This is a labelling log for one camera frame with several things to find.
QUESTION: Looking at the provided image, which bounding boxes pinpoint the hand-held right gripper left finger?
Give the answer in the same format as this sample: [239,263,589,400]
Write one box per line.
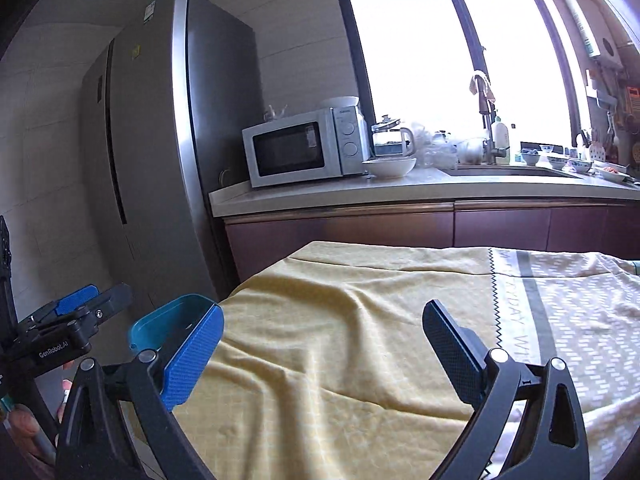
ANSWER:
[55,303,226,480]

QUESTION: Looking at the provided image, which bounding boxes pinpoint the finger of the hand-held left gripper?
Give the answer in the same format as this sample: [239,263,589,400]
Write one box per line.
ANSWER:
[92,282,134,329]
[54,283,101,317]

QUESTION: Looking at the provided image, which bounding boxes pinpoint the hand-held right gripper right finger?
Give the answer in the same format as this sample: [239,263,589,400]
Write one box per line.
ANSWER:
[421,299,591,480]

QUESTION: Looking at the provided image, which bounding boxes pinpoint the teal plastic bin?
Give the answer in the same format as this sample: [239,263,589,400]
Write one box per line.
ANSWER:
[127,293,219,362]

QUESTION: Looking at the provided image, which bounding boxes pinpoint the person's left hand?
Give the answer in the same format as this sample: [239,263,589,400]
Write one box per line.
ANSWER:
[2,374,76,466]

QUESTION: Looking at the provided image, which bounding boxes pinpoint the yellow checked tablecloth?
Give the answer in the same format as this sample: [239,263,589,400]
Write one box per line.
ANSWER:
[135,240,507,480]

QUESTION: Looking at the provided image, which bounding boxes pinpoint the white patterned cloth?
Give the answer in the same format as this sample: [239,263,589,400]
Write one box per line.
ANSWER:
[487,245,640,480]

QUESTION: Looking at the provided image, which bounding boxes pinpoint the brown lower cabinets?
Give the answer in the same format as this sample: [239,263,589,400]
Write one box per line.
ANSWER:
[222,199,640,287]

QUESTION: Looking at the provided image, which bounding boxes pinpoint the grey refrigerator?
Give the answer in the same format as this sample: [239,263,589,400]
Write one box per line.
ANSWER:
[79,0,262,312]

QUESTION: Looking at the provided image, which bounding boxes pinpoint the steel kitchen sink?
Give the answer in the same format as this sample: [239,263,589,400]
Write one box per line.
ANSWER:
[442,165,584,180]

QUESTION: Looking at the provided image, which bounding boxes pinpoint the large white bowl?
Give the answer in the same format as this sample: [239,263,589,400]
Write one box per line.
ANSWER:
[362,156,418,180]

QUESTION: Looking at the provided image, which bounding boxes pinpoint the pale stone countertop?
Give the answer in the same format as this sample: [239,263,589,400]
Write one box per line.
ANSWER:
[207,164,640,219]

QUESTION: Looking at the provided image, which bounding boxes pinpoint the pile of clear plastic bags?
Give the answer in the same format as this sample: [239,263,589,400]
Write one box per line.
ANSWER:
[410,122,486,169]

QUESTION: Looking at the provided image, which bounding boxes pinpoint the glass kettle with lid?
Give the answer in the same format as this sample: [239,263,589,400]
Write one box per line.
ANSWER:
[370,114,416,159]

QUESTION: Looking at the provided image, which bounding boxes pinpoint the white soap bottle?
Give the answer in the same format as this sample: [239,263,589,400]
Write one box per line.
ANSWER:
[492,115,511,151]

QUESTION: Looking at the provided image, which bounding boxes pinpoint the white microwave oven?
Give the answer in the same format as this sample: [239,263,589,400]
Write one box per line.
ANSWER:
[241,106,371,190]

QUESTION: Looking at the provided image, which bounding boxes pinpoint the metal kitchen faucet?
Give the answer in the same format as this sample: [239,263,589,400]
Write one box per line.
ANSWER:
[468,72,511,166]

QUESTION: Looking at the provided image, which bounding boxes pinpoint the white plate with food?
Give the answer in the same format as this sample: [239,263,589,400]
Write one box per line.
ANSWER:
[594,162,631,181]

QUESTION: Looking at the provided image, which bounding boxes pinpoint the beige dish cloth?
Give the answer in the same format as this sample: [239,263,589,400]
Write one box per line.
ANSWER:
[468,72,496,102]

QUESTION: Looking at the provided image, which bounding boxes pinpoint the white bowl with flat rim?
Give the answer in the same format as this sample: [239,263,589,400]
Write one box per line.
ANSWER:
[319,95,361,110]

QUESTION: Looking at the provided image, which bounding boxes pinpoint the large kitchen window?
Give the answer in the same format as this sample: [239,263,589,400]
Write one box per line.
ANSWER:
[329,0,594,162]

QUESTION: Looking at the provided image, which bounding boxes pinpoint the white water heater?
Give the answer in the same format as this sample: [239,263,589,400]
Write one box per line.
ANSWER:
[559,0,624,69]

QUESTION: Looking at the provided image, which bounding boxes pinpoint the wall utensil rack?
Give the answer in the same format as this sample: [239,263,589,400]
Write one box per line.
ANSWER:
[585,69,621,106]

